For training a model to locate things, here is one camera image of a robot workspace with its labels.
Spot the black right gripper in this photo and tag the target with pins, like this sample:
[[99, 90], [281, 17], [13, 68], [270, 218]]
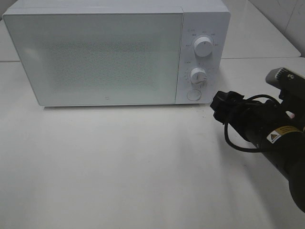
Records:
[[254, 121]]

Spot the round white door button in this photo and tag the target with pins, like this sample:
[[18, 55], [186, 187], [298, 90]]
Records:
[[194, 95]]

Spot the white microwave door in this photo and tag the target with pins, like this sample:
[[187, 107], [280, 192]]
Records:
[[99, 59]]

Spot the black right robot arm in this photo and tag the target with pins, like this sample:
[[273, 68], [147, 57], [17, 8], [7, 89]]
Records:
[[290, 161]]

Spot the lower white timer knob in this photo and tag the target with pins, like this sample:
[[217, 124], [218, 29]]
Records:
[[198, 75]]

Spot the white microwave oven body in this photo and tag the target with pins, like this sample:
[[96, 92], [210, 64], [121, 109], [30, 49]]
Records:
[[200, 17]]

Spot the upper white power knob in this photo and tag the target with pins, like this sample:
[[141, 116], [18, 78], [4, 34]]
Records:
[[203, 45]]

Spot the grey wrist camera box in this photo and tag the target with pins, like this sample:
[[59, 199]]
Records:
[[292, 89]]

